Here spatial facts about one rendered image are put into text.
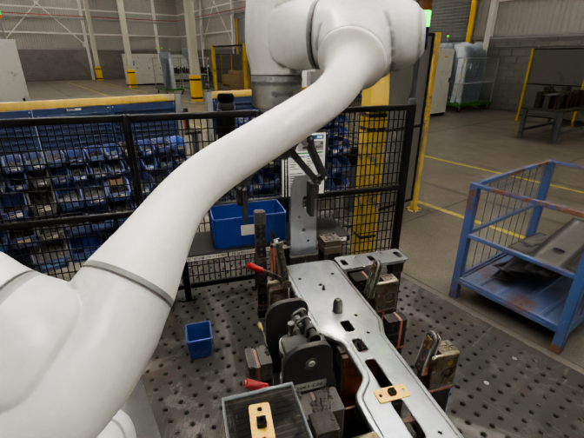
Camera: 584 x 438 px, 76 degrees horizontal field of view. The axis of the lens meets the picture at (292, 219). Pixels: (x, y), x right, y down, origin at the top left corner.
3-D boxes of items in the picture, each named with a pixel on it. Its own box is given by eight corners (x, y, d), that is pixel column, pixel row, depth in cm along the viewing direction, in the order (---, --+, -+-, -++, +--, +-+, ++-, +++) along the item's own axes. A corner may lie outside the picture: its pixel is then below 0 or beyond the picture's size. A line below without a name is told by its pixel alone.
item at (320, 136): (325, 195, 180) (328, 129, 168) (280, 199, 174) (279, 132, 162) (324, 193, 182) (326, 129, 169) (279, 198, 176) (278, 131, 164)
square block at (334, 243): (338, 311, 169) (342, 239, 155) (321, 315, 167) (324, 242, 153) (331, 301, 176) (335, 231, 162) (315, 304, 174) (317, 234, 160)
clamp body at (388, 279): (396, 361, 142) (408, 282, 128) (368, 367, 139) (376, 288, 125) (384, 344, 150) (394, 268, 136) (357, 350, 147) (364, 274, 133)
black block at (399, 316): (406, 389, 129) (417, 321, 118) (377, 397, 127) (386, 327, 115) (394, 373, 136) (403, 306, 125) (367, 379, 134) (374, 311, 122)
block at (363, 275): (374, 338, 153) (381, 279, 142) (349, 344, 150) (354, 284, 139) (364, 324, 161) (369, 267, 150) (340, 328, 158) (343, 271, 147)
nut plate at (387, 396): (402, 383, 94) (403, 380, 93) (411, 395, 91) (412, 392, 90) (372, 391, 92) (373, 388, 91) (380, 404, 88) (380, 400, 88)
